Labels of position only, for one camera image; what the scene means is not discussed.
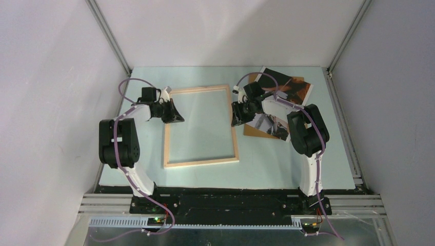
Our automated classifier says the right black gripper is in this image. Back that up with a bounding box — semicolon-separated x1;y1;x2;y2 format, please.
231;100;258;127

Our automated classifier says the brown backing board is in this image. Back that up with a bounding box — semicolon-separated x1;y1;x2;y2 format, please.
243;75;304;139

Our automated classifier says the printed photo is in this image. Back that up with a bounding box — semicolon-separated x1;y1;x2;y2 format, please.
246;67;313;142

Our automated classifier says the wooden picture frame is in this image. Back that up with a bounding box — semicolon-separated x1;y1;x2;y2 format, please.
163;85;240;168

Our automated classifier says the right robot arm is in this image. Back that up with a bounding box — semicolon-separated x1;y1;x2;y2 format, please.
231;82;330;215

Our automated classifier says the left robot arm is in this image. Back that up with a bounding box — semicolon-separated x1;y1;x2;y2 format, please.
98;87;185;214

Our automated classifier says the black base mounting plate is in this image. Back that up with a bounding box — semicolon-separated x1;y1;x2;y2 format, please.
94;184;335;225

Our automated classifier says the right corner aluminium profile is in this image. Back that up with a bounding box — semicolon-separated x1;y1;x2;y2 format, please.
327;0;372;74

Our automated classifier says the corner aluminium profile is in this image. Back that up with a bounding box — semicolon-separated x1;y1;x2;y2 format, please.
327;0;372;74
85;0;132;77

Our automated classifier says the left corner aluminium profile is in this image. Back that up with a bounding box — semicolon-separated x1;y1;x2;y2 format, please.
85;0;132;77

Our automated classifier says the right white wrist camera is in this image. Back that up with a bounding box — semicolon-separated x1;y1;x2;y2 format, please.
232;86;247;104

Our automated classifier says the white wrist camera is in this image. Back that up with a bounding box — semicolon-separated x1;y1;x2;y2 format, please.
159;86;172;104
232;86;247;104

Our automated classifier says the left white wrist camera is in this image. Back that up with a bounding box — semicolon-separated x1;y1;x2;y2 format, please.
159;86;172;104

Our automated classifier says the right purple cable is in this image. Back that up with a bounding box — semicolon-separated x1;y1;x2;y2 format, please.
236;72;346;241

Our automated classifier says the grey slotted cable duct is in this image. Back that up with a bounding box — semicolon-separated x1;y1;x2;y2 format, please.
89;216;302;230

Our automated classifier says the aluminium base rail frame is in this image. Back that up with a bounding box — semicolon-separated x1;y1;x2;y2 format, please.
66;182;396;245

